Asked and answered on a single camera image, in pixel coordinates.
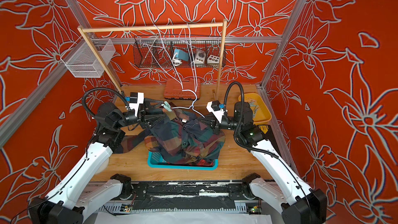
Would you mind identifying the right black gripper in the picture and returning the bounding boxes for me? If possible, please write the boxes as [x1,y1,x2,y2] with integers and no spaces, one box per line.
[199,114,244,138]

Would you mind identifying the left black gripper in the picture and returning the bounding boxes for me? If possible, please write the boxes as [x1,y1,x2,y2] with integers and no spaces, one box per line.
[114,99,166,132]

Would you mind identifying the mint clothespin shirt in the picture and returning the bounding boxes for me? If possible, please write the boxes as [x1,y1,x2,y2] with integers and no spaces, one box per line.
[162,101,173,112]

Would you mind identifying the dark plaid shirt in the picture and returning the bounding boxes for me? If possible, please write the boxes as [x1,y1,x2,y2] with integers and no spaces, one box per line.
[114,109,226,167]

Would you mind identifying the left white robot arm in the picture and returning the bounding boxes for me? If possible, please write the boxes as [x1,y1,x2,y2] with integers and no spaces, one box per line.
[28,87,166,224]

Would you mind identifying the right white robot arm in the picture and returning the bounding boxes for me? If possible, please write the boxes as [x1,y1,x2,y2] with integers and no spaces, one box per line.
[202,82,328,224]

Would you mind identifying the clothespins in yellow tray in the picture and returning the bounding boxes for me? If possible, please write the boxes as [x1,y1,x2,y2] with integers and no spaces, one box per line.
[247,99,260,118]

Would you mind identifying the red tool case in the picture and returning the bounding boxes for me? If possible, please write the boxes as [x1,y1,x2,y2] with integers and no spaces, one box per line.
[163,79,201,100]

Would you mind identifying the yellow plastic tray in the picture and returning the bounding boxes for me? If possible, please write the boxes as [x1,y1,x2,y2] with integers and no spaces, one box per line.
[244,92,272,125]

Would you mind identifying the teal plastic basket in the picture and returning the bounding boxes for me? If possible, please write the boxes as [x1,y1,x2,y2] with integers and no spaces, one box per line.
[147,152,218,171]

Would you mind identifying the black box with label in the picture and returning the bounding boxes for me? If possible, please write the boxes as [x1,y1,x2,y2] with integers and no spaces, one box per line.
[258,124,276,141]

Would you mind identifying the white button box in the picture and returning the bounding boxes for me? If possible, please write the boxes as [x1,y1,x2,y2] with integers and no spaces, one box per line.
[206,55,220,66]

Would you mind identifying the wooden clothes rack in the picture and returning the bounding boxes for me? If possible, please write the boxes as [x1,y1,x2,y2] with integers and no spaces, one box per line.
[77,19,228,99]

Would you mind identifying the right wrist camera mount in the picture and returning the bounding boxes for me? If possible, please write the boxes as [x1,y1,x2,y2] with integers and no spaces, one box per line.
[206,100,225,123]

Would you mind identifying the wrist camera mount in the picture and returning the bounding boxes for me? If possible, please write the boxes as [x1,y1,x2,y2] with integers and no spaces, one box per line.
[129,92,144,117]
[206,100,225,123]

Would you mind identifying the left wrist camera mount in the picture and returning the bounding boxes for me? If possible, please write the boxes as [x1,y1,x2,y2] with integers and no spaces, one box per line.
[129,92,144,117]

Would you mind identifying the black wire basket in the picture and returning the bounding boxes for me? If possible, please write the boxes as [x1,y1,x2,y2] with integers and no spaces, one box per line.
[133,34,227,68]

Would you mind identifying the teal box with cable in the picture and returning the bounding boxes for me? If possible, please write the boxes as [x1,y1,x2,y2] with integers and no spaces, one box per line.
[172,49,190,66]

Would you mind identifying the white switch box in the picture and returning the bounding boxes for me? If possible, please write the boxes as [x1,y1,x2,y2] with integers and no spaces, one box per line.
[193,49,206,65]

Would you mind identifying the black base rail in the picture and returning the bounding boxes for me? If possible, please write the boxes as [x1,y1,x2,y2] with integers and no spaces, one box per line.
[127,180,263,213]

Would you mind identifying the white wire basket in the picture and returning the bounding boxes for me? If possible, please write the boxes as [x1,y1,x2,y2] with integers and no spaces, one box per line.
[63,39,116,78]

